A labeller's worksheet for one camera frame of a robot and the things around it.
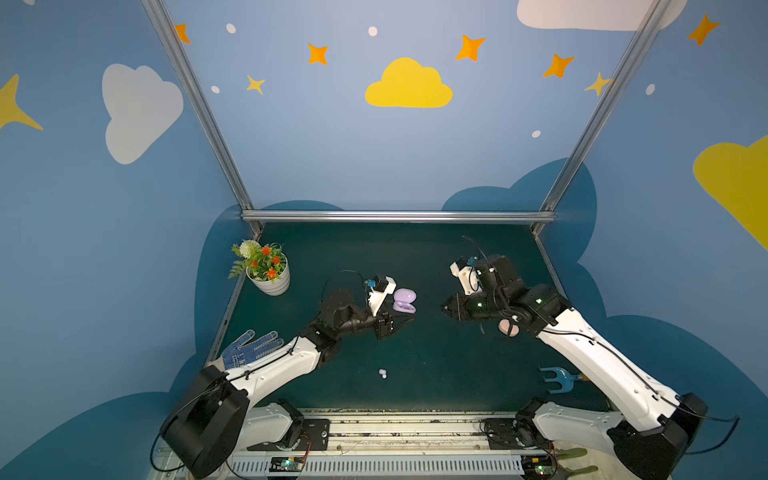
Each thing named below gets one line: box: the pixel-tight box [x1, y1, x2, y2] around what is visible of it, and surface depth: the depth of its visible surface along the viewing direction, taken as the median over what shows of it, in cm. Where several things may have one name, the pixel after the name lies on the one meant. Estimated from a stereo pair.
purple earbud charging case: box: [392, 288, 417, 314], surface depth 74 cm
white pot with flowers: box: [228, 239, 291, 296], surface depth 95 cm
